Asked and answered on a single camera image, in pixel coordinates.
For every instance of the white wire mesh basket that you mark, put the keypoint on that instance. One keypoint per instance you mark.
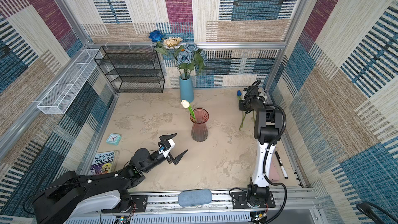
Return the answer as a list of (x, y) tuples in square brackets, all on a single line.
[(62, 94)]

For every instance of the dark blue rose stem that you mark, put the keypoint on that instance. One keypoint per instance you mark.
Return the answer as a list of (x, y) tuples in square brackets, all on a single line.
[(157, 38)]

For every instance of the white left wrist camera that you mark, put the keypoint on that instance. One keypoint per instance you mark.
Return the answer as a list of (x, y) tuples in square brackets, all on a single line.
[(165, 148)]

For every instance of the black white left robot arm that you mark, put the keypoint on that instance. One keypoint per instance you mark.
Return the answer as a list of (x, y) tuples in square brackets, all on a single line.
[(72, 192)]

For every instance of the teal small alarm clock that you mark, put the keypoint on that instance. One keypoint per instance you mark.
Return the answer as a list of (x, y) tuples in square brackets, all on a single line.
[(113, 139)]

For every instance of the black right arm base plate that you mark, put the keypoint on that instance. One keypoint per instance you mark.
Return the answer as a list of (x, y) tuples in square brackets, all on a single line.
[(239, 201)]

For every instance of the blue grey cushion pad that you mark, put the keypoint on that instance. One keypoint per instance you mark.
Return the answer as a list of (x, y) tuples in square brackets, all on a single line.
[(195, 197)]

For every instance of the pink pencil case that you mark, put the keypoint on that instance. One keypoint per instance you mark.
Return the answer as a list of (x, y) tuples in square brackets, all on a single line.
[(273, 173)]

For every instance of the colourful tulip bunch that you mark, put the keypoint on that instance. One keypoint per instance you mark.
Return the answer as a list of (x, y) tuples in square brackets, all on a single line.
[(242, 121)]

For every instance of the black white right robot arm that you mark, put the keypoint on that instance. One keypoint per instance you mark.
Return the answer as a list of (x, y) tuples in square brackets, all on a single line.
[(270, 124)]

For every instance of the cream sunflower with stem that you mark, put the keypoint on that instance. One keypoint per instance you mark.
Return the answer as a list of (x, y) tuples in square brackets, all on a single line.
[(172, 42)]

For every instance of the black white marker pen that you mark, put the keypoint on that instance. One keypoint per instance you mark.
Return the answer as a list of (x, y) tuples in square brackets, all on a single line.
[(281, 165)]

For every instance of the pale blue rose bouquet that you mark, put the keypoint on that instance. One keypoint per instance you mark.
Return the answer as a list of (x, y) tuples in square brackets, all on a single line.
[(190, 58)]

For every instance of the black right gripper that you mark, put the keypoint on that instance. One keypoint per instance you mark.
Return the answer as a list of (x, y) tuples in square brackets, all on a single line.
[(241, 107)]

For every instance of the black wire shelf rack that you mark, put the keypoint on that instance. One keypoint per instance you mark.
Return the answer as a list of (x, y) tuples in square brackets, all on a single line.
[(132, 69)]

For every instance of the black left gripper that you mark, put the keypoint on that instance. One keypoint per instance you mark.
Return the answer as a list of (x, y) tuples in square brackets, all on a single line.
[(176, 159)]

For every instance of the red ribbed glass vase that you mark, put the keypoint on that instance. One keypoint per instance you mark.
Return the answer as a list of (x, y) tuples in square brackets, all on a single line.
[(199, 131)]

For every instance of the treehouse paperback book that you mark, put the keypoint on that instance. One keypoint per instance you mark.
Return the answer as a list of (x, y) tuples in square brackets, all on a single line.
[(102, 163)]

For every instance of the light blue cylindrical vase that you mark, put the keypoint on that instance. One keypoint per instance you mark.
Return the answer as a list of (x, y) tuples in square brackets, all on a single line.
[(186, 89)]

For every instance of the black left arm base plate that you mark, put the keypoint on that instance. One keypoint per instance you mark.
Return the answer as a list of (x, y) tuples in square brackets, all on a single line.
[(133, 203)]

